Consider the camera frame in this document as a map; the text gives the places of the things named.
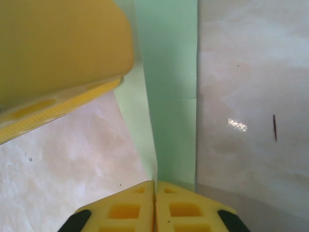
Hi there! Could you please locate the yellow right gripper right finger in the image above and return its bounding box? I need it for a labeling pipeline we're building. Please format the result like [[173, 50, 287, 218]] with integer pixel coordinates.
[[155, 181, 251, 232]]

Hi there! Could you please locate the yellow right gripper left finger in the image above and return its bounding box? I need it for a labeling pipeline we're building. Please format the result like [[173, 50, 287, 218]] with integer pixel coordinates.
[[57, 180, 155, 232]]

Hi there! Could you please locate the light green paper sheet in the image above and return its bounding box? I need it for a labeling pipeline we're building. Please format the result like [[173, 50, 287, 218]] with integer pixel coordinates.
[[112, 0, 200, 194]]

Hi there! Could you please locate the small dark splinter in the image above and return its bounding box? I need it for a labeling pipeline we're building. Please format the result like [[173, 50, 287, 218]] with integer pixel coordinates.
[[272, 114, 278, 142]]

